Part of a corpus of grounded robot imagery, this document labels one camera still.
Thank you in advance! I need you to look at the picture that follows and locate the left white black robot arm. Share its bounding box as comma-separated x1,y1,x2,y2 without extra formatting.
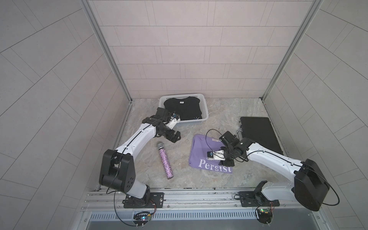
99,107,181,208

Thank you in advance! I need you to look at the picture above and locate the black hard case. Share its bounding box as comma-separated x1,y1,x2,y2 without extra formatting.
240,117,283,155

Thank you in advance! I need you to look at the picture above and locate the circuit board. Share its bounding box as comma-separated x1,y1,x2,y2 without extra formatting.
133,211,154,226
255,207,273,225

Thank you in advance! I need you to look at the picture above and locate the white plastic laundry basket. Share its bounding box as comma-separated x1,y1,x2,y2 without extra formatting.
159,94,209,125

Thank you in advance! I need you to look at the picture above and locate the purple Persist t-shirt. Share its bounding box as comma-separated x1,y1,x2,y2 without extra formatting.
188,134,233,174

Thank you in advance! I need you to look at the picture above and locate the purple glitter microphone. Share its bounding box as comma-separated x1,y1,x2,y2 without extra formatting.
157,142,173,179

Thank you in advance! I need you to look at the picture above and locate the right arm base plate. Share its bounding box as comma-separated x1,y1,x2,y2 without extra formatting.
233,181,280,208

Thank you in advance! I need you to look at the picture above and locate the left circuit board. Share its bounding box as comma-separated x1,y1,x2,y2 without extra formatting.
133,211,154,226

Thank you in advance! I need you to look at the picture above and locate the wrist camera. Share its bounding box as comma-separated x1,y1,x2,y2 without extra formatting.
166,113,181,130
207,150,226,161

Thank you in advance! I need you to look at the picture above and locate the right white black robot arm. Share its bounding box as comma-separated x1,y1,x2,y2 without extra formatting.
219,131,331,211

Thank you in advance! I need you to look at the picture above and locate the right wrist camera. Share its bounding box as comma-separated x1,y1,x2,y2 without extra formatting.
207,150,226,161

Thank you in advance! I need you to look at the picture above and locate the black t-shirt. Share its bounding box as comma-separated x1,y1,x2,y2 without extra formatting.
164,96,202,121

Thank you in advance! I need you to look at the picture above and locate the right circuit board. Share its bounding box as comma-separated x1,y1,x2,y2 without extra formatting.
255,207,273,225

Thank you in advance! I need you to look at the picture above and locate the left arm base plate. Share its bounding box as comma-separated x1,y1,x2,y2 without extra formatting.
122,192,164,209

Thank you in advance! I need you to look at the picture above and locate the left black cable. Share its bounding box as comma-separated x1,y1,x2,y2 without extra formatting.
113,186,139,228

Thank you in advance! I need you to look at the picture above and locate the aluminium frame rail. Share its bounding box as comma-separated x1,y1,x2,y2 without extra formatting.
80,187,321,213

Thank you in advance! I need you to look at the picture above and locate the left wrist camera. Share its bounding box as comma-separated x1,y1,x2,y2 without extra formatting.
166,113,181,130

